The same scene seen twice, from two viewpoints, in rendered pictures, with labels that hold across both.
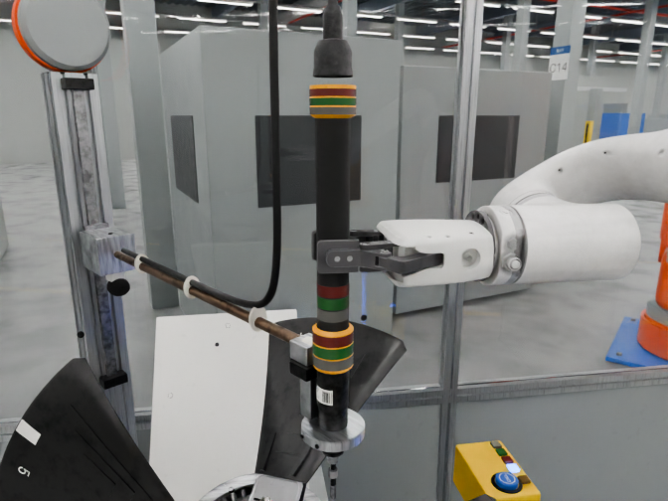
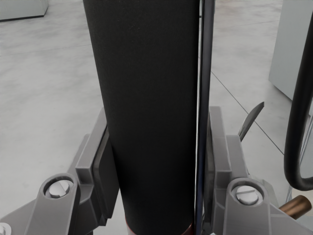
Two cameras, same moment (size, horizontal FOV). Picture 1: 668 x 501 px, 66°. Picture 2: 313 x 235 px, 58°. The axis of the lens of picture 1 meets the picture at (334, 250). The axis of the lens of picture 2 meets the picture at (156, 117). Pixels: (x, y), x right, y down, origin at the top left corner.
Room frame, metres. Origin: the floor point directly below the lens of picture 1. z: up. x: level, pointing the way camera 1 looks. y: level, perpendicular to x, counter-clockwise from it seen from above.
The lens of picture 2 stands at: (0.52, -0.08, 1.67)
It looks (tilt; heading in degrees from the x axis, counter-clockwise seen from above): 35 degrees down; 107
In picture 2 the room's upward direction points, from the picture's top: 4 degrees counter-clockwise
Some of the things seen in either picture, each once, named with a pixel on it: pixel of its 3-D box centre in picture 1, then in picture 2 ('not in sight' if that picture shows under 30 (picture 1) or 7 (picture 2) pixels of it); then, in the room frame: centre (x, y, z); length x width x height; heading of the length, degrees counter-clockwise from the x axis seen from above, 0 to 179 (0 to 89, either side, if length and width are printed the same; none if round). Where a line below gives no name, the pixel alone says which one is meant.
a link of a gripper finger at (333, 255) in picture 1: (354, 258); (67, 184); (0.47, -0.02, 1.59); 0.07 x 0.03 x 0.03; 99
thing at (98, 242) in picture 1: (106, 250); not in sight; (0.95, 0.43, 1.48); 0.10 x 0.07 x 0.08; 44
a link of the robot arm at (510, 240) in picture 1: (493, 246); not in sight; (0.52, -0.17, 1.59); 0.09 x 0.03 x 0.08; 9
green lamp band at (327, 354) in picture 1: (332, 345); not in sight; (0.50, 0.00, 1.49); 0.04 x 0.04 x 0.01
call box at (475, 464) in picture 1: (493, 489); not in sight; (0.84, -0.31, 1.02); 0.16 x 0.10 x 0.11; 9
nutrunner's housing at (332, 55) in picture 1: (332, 254); not in sight; (0.50, 0.00, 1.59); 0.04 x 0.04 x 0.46
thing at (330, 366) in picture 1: (332, 357); not in sight; (0.50, 0.00, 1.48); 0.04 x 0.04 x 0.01
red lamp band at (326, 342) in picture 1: (332, 334); not in sight; (0.50, 0.00, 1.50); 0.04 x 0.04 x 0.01
